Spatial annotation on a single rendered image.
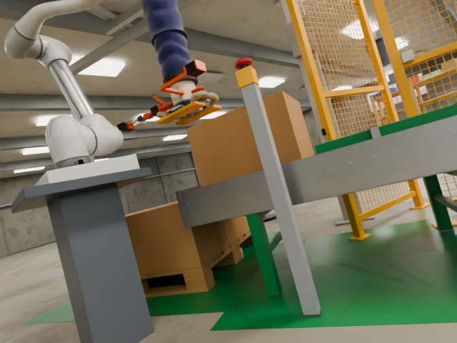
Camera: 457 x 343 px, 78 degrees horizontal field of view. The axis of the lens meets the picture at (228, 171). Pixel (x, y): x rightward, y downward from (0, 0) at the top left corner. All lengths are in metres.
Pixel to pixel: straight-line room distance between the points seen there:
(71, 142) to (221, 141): 0.73
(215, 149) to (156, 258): 0.80
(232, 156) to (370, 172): 0.69
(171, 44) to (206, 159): 0.78
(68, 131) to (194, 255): 0.94
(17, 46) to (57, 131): 0.55
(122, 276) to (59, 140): 0.68
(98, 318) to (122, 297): 0.12
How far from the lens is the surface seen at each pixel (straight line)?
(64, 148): 1.47
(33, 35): 1.84
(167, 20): 2.03
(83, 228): 1.37
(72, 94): 1.77
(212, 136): 1.58
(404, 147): 1.26
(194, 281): 1.80
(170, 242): 1.81
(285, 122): 1.43
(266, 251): 1.38
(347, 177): 1.25
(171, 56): 1.94
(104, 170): 1.36
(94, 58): 5.35
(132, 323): 1.48
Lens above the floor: 0.57
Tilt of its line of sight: 3 degrees up
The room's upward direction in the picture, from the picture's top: 15 degrees counter-clockwise
